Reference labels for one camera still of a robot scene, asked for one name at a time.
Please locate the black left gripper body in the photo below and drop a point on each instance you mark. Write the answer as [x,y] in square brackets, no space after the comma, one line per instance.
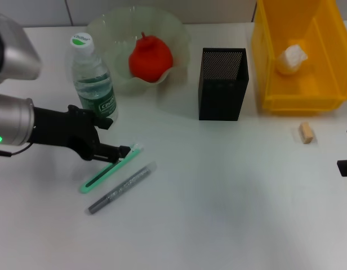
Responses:
[58,129]

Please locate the yellow plastic bin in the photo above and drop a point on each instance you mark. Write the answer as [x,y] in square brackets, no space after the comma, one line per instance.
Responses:
[300,92]

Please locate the clear water bottle green label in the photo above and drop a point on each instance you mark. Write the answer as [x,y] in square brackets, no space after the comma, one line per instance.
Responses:
[91,76]

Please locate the red-orange fruit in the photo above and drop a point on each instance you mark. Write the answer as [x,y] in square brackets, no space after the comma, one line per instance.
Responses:
[151,59]

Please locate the white paper ball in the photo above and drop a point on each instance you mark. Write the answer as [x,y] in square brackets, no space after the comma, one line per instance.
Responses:
[291,59]

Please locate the black mesh pen holder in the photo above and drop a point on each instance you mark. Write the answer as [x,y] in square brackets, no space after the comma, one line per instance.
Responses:
[221,95]

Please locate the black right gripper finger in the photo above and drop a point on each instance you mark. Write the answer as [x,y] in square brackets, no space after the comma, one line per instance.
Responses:
[346,168]

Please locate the translucent green glass fruit plate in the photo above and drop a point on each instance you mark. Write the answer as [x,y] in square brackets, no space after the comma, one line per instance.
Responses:
[117,31]

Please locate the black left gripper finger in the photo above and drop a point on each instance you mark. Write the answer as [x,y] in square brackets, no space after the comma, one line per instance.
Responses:
[111,153]
[101,121]

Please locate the grey marker pen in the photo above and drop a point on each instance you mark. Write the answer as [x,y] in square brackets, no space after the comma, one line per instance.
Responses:
[122,187]

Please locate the small tan wooden block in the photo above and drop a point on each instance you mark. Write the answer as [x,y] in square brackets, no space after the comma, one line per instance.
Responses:
[306,133]

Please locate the green utility knife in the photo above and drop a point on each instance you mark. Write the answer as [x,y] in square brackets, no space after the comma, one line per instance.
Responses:
[97,177]

